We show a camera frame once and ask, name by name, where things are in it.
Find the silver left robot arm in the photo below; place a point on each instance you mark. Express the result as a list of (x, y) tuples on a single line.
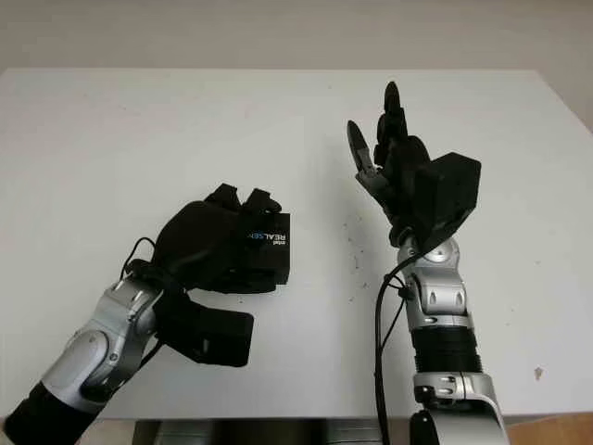
[(88, 343)]

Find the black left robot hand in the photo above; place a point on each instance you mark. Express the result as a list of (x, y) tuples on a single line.
[(204, 241)]

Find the black RealSense box lid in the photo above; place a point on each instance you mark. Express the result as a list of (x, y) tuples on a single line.
[(271, 250)]

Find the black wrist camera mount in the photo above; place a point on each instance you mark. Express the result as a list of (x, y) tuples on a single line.
[(449, 199), (208, 329)]

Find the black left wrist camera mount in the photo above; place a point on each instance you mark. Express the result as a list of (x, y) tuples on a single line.
[(208, 329)]

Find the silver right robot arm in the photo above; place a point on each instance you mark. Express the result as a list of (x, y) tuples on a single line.
[(440, 324)]

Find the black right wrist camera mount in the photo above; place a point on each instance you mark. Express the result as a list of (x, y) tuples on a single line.
[(449, 199)]

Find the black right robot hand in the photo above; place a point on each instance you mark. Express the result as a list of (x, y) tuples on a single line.
[(394, 157)]

